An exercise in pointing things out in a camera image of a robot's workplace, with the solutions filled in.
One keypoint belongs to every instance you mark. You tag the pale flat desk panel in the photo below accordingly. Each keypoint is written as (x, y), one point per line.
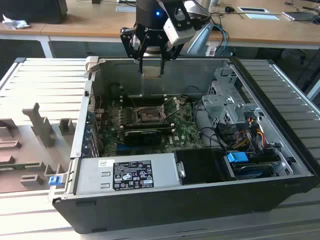
(262, 16)

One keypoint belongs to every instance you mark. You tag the blue case latch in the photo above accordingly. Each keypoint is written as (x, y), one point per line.
(55, 180)

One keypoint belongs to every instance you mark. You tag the black box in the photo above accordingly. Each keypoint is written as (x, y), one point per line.
(32, 11)

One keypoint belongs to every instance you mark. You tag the black plastic shroud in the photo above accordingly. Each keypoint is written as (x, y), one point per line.
(200, 165)

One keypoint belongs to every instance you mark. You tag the silver power supply unit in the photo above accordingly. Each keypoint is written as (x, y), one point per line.
(90, 175)

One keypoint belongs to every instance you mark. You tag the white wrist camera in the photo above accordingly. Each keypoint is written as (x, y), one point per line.
(178, 32)

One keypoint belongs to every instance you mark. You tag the green motherboard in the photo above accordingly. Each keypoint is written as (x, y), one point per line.
(185, 130)

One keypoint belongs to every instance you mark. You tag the grey laptop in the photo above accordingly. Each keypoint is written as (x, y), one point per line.
(298, 16)

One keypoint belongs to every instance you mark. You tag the grey parts rack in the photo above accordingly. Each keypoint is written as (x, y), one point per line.
(25, 140)

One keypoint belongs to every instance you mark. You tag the black and grey PC case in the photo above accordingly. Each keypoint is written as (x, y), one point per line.
(175, 207)

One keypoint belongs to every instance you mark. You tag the blue expansion slot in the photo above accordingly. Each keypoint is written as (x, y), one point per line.
(125, 149)

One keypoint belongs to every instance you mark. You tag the silver coin battery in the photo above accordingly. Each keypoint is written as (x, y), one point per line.
(182, 101)

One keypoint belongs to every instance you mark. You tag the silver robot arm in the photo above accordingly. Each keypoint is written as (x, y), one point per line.
(200, 37)

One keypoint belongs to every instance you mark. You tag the CPU socket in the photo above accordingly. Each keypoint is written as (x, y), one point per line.
(150, 115)

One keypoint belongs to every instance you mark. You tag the long wooden desk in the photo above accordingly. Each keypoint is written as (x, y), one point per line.
(75, 27)

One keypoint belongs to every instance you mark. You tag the black computer mouse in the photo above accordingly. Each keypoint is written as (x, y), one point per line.
(228, 9)

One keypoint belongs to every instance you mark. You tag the green RAM stick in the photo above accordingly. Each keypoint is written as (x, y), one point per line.
(20, 166)
(132, 129)

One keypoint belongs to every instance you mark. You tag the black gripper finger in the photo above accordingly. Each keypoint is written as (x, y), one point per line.
(170, 53)
(128, 42)

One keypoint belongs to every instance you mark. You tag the white framed desk hatch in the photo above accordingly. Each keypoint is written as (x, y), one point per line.
(252, 11)

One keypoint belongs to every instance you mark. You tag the hard disk in blue carrier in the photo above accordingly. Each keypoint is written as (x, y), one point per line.
(236, 158)

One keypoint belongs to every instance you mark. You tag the black graphics card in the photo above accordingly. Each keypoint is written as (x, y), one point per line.
(142, 137)

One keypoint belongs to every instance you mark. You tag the crumpled white paper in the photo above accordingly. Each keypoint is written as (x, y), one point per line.
(15, 23)

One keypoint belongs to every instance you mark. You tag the short wooden desk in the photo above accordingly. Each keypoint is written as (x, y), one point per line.
(25, 31)

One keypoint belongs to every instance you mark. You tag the black power supply label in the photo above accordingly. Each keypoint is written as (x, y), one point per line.
(132, 175)

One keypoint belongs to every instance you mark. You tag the silver metal drive cage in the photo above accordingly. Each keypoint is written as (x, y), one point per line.
(220, 105)

